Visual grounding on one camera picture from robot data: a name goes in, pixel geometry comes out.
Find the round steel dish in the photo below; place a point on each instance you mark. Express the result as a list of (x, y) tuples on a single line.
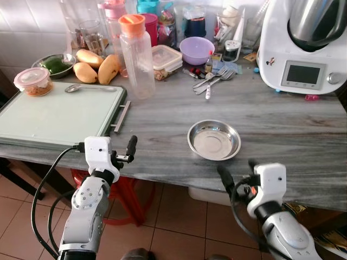
[(214, 142)]

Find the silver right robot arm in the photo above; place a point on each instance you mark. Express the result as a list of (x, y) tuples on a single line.
[(287, 233)]

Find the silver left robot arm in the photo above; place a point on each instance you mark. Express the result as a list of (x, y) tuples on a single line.
[(87, 211)]

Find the red plastic stool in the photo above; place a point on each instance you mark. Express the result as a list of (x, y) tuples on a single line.
[(130, 200)]

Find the grey wood-top table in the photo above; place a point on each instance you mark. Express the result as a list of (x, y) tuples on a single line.
[(282, 130)]

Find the dark robot right knee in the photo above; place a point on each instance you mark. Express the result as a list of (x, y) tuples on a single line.
[(219, 257)]

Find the green-rimmed glass cutting board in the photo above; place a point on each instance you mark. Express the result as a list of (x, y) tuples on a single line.
[(54, 116)]

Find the yellow mango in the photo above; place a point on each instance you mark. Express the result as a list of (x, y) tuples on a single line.
[(85, 73), (108, 69), (89, 58)]

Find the steel spoon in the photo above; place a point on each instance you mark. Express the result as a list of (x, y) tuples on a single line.
[(73, 87)]

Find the clear bottle orange cap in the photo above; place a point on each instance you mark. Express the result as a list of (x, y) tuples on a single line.
[(136, 59)]

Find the small pink clip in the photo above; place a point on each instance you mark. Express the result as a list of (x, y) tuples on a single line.
[(312, 98)]

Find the steel fork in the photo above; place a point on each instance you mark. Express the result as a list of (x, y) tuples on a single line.
[(209, 78), (219, 80)]

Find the clear square food container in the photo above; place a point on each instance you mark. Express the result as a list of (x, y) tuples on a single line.
[(167, 58)]

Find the steel bowl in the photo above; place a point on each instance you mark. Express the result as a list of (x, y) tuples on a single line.
[(69, 59)]

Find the small red-capped sauce bottle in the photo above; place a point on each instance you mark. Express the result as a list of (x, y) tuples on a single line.
[(209, 64)]

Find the green vegetable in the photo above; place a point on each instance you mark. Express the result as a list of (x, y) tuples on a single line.
[(55, 65)]

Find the purple plastic bowl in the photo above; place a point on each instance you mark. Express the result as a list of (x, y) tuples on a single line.
[(196, 51)]

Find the clear glass cup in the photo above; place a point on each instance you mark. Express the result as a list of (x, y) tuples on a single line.
[(91, 38)]

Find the round container pink lid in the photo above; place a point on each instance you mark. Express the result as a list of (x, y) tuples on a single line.
[(33, 81)]

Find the magenta plastic cup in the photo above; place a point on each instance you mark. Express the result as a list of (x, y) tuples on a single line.
[(150, 30)]

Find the white food processor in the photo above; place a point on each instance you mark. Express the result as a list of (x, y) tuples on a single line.
[(282, 49)]

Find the white squeeze tube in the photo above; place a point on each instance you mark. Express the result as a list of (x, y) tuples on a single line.
[(235, 40)]

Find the dark glass jar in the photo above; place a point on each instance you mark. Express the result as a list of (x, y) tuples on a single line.
[(194, 24)]

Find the clear bottle pink lid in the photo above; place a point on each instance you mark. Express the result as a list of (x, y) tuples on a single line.
[(114, 10)]

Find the teal container lid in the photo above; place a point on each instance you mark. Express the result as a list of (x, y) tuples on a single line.
[(147, 6)]

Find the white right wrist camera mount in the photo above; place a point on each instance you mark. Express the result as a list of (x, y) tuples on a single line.
[(268, 187)]

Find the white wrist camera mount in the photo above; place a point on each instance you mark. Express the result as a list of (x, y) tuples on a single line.
[(98, 153), (268, 187)]

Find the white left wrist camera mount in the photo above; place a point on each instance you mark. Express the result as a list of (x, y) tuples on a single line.
[(98, 153)]

